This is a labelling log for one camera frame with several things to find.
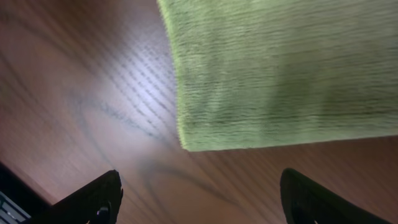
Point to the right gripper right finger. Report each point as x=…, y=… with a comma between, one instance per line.
x=305, y=201

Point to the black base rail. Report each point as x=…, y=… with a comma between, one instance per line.
x=19, y=202

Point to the light green cloth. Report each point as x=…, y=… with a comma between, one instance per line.
x=283, y=72

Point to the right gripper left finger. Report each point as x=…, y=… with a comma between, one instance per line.
x=96, y=202

